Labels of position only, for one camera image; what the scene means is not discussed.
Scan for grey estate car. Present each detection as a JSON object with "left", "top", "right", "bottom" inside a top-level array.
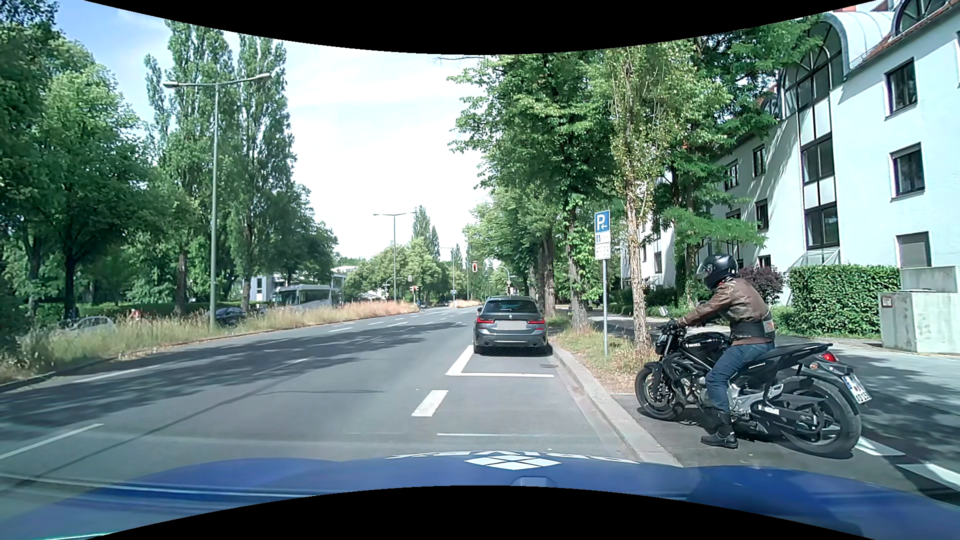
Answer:
[{"left": 472, "top": 295, "right": 549, "bottom": 356}]

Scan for road markings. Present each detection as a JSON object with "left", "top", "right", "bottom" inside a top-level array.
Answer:
[{"left": 0, "top": 307, "right": 960, "bottom": 490}]

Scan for dry grass verge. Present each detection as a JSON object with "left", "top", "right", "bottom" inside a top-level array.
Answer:
[{"left": 547, "top": 311, "right": 661, "bottom": 393}]

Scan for row of tall trees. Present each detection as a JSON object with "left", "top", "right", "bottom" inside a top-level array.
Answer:
[
  {"left": 0, "top": 0, "right": 340, "bottom": 339},
  {"left": 448, "top": 16, "right": 826, "bottom": 350}
]

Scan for bus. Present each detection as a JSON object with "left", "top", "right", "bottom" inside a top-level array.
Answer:
[{"left": 273, "top": 284, "right": 336, "bottom": 310}]

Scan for car's own bonnet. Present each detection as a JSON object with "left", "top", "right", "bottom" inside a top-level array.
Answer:
[{"left": 0, "top": 451, "right": 960, "bottom": 540}]

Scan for white low building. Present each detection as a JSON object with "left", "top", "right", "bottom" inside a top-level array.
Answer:
[{"left": 247, "top": 266, "right": 360, "bottom": 305}]

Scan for grey asphalt road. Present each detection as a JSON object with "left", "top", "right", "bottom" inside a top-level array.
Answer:
[{"left": 0, "top": 305, "right": 960, "bottom": 519}]

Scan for dark red bush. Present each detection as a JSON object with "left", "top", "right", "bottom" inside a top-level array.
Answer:
[{"left": 738, "top": 264, "right": 786, "bottom": 306}]

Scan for person on black motorcycle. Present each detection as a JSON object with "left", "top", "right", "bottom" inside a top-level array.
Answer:
[{"left": 634, "top": 254, "right": 873, "bottom": 459}]

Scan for dry grass median strip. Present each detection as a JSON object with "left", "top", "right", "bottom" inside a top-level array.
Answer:
[{"left": 0, "top": 300, "right": 420, "bottom": 384}]

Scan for trimmed green hedge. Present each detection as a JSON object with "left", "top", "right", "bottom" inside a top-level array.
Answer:
[{"left": 772, "top": 264, "right": 901, "bottom": 339}]

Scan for white multi-storey building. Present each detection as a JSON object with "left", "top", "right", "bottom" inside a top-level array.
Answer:
[{"left": 621, "top": 0, "right": 960, "bottom": 290}]

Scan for silver car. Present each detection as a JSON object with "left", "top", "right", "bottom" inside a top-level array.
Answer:
[{"left": 56, "top": 315, "right": 117, "bottom": 335}]

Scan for blue parking sign on post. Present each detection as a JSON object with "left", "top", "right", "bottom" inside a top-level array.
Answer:
[{"left": 594, "top": 210, "right": 612, "bottom": 359}]

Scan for grey concrete wall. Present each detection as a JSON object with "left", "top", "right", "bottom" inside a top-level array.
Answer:
[{"left": 879, "top": 265, "right": 960, "bottom": 355}]

